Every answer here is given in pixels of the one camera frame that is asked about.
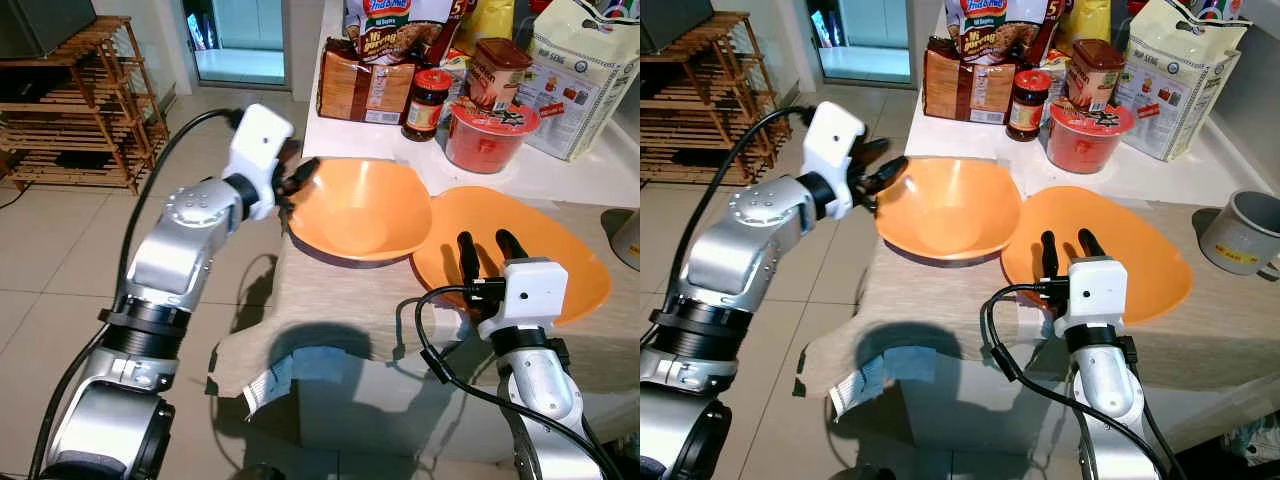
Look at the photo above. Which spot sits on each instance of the orange plate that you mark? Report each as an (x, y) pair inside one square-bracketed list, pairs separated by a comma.
[(560, 270), (1150, 270)]

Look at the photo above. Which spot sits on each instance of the orange bowl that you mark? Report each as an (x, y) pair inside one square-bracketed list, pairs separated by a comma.
[(365, 210), (950, 210)]

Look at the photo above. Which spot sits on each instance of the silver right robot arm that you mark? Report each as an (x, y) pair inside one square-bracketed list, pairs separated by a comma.
[(540, 390), (1110, 400)]

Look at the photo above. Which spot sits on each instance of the red instant noodle cup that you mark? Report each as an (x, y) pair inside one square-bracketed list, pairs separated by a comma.
[(1090, 145), (490, 145)]

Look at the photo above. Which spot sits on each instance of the beige woven placemat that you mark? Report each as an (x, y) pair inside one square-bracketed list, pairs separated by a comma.
[(880, 300), (300, 300), (1230, 335), (610, 345)]

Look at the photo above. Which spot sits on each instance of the grey mug with yellow label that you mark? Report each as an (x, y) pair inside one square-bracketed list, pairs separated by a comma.
[(625, 240), (1240, 240)]

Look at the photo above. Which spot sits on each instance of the dark jar with red lid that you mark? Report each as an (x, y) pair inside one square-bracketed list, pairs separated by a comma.
[(1028, 110), (425, 110)]

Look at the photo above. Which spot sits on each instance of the printed noodle bag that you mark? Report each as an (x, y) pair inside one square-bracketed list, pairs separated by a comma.
[(1000, 25), (395, 25)]

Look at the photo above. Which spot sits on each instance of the brown lidded tin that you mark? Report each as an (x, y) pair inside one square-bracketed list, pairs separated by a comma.
[(500, 75), (1095, 75)]

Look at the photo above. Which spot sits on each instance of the wooden slatted rack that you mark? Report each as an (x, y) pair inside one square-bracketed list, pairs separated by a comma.
[(700, 110), (80, 110)]

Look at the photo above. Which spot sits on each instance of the cream printed food pack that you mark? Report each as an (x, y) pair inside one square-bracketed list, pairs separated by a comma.
[(585, 80), (1180, 85)]

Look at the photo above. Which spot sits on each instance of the white patterned cloth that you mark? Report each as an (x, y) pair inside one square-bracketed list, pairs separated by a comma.
[(855, 388), (270, 392)]

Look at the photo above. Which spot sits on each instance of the yellow snack bag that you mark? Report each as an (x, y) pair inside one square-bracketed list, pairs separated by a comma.
[(1085, 20), (490, 20)]

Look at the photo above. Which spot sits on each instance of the black television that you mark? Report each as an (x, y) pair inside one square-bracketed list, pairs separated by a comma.
[(40, 22), (670, 20)]

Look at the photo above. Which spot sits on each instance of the crumpled laundry pile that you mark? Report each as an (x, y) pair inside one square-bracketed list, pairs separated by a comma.
[(1255, 445)]

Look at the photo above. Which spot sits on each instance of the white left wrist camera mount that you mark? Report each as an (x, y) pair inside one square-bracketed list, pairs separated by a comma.
[(258, 145), (835, 140)]

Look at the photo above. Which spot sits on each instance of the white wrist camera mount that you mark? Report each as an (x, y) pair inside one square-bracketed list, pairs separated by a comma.
[(258, 145), (1095, 295), (835, 140), (530, 295)]

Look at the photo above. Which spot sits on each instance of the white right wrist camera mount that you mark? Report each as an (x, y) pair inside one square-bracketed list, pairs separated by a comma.
[(530, 295), (1095, 295)]

